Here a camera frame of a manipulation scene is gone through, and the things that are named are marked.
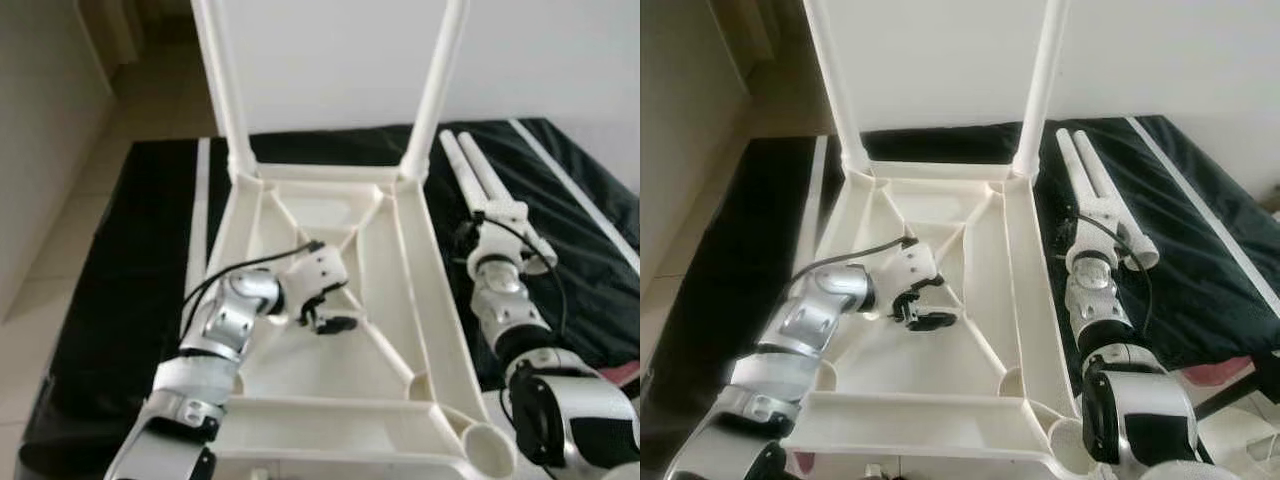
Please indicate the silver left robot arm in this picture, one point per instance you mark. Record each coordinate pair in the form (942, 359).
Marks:
(225, 320)
(815, 315)

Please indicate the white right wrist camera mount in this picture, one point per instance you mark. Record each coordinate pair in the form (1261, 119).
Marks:
(500, 213)
(1100, 208)

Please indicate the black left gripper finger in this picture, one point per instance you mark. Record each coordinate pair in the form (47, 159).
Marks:
(333, 290)
(925, 284)
(340, 324)
(938, 321)

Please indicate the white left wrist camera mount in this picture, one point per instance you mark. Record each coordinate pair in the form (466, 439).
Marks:
(315, 270)
(910, 262)

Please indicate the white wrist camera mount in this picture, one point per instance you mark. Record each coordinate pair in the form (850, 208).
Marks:
(1100, 208)
(500, 213)
(910, 262)
(315, 270)

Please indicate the white floor fan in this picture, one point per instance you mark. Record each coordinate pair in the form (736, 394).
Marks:
(1240, 440)

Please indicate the white plastic table leg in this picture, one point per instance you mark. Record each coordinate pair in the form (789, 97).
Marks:
(1098, 165)
(1075, 165)
(220, 80)
(436, 80)
(462, 170)
(1043, 80)
(486, 170)
(833, 80)

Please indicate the white plastic table top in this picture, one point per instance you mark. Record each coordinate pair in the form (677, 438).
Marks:
(930, 400)
(330, 400)

